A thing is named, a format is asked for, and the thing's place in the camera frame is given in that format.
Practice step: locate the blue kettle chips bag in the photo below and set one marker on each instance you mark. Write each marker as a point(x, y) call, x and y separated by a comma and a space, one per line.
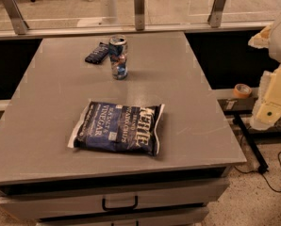
point(117, 128)

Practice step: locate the left metal railing bracket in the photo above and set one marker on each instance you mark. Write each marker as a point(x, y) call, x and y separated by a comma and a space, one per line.
point(18, 23)

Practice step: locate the orange tape roll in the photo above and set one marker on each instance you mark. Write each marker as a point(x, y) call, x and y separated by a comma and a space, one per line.
point(242, 91)

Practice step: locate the blue silver redbull can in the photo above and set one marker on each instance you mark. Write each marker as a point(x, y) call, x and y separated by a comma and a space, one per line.
point(117, 51)

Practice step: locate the right metal railing bracket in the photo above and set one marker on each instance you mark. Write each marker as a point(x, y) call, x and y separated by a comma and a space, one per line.
point(216, 13)

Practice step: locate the metal railing bracket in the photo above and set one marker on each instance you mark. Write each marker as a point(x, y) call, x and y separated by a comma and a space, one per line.
point(18, 23)
point(139, 14)
point(216, 13)

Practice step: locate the middle metal railing bracket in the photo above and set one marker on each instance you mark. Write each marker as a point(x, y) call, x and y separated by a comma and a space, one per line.
point(139, 14)

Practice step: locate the lower grey drawer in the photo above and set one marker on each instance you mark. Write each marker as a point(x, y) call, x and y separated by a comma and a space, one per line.
point(169, 217)

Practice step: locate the black metal leg bar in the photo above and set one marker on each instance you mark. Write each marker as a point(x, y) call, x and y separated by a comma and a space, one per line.
point(263, 166)

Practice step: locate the black drawer handle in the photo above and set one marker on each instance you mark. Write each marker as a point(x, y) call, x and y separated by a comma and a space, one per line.
point(120, 203)

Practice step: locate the upper grey drawer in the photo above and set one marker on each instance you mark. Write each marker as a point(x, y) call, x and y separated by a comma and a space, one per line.
point(88, 201)

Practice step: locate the grey drawer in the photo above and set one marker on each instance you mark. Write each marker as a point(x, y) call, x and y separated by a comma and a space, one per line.
point(88, 201)
point(169, 217)

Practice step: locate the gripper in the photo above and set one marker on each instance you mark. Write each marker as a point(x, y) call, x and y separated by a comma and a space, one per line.
point(268, 107)

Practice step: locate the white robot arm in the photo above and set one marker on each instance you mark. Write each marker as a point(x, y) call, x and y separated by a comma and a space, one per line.
point(269, 37)

